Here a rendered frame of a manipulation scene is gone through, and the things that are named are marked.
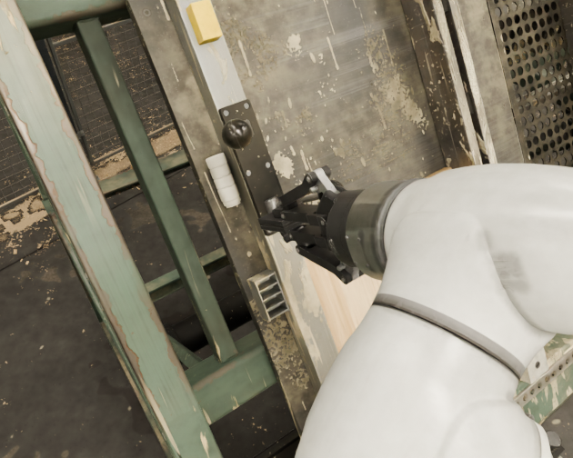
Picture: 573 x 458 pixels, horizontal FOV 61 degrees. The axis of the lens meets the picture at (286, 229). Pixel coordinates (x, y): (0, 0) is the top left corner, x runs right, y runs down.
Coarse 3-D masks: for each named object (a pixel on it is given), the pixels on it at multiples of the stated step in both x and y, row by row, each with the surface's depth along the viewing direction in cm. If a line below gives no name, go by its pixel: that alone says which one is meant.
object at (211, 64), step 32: (192, 0) 67; (192, 32) 67; (192, 64) 70; (224, 64) 70; (224, 96) 70; (256, 224) 75; (288, 256) 76; (288, 288) 77; (288, 320) 81; (320, 320) 80; (320, 352) 80; (320, 384) 81
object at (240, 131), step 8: (232, 120) 59; (240, 120) 59; (248, 120) 70; (224, 128) 59; (232, 128) 59; (240, 128) 59; (248, 128) 59; (224, 136) 59; (232, 136) 59; (240, 136) 59; (248, 136) 59; (232, 144) 59; (240, 144) 59
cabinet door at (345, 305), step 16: (320, 272) 82; (320, 288) 82; (336, 288) 83; (352, 288) 85; (368, 288) 87; (336, 304) 83; (352, 304) 85; (368, 304) 87; (336, 320) 84; (352, 320) 85; (336, 336) 84
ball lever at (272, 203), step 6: (330, 180) 67; (342, 186) 66; (270, 198) 73; (276, 198) 73; (306, 198) 69; (312, 198) 69; (318, 198) 68; (270, 204) 72; (276, 204) 72; (270, 210) 72
